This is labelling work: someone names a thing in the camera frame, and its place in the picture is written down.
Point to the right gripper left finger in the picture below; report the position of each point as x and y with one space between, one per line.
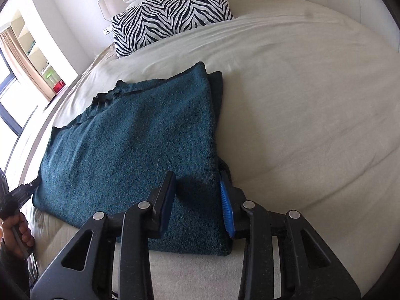
161 199

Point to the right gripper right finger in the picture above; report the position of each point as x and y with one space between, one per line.
235 218

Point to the dark green knit sweater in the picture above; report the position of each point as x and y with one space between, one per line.
122 145

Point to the person left hand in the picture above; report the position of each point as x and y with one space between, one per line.
17 235

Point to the black framed window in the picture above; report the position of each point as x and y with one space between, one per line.
17 108

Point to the red box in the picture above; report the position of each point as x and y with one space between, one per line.
59 86

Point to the green lamp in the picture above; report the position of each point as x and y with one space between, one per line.
49 75

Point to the beige curtain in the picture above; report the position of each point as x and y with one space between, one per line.
20 64

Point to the zebra print pillow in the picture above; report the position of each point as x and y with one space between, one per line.
153 20

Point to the white wall shelf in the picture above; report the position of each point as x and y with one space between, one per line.
29 44

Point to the wall socket left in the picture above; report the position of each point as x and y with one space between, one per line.
107 31

